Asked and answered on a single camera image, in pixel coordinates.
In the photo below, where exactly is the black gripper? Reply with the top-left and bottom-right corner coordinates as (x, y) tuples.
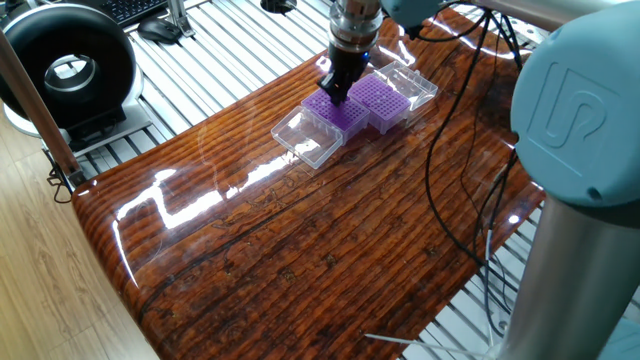
(317, 43), (373, 107)

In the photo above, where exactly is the purple tip holder clear lid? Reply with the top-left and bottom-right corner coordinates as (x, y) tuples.
(347, 60), (439, 135)
(270, 88), (372, 170)

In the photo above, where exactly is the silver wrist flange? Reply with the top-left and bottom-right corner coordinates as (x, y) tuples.
(328, 0), (385, 54)

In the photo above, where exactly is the black round disc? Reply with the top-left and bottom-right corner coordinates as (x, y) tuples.
(259, 0), (298, 15)

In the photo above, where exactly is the glossy wood grain sheet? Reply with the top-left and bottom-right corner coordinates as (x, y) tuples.
(71, 0), (546, 360)

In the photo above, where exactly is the black computer mouse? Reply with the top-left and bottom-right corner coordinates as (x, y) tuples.
(137, 17), (183, 45)

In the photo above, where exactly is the perforated metal plate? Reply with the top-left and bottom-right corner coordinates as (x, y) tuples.
(514, 17), (556, 51)

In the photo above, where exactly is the black computer keyboard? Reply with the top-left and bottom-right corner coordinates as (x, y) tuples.
(94, 0), (170, 27)

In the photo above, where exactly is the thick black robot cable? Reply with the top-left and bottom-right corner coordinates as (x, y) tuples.
(407, 0), (521, 301)
(472, 9), (526, 337)

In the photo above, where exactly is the small aluminium bracket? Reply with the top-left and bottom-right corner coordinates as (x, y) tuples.
(166, 0), (196, 38)

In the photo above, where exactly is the thin cable grey sleeve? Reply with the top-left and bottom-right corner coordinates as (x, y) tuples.
(457, 24), (516, 316)

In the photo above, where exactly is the black cable bundle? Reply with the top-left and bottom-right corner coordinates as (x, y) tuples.
(46, 149), (75, 205)

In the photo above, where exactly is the brown frame post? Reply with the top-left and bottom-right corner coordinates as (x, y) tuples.
(0, 28), (87, 190)

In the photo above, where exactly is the black ring-shaped fan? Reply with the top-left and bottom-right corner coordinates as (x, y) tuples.
(0, 2), (151, 154)

